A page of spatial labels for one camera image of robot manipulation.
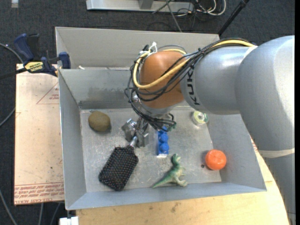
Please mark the brown cardboard board red print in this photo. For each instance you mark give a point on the brown cardboard board red print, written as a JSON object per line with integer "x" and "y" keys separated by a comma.
{"x": 37, "y": 137}

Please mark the brown toy potato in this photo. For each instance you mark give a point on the brown toy potato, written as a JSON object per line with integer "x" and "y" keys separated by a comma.
{"x": 99, "y": 121}

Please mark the green toy dinosaur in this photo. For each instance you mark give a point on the green toy dinosaur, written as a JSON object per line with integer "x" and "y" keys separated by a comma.
{"x": 174, "y": 175}

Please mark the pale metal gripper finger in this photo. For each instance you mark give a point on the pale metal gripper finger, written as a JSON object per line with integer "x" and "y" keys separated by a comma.
{"x": 143, "y": 138}
{"x": 128, "y": 127}

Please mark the orange toy fruit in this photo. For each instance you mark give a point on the orange toy fruit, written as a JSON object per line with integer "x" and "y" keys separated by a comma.
{"x": 215, "y": 159}

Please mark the black hairbrush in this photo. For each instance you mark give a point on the black hairbrush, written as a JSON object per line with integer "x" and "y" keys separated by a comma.
{"x": 118, "y": 167}

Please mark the green and white tape roll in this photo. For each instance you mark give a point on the green and white tape roll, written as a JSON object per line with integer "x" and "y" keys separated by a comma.
{"x": 199, "y": 117}

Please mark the grey metal bin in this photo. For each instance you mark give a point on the grey metal bin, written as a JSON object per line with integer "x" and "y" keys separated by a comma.
{"x": 187, "y": 146}

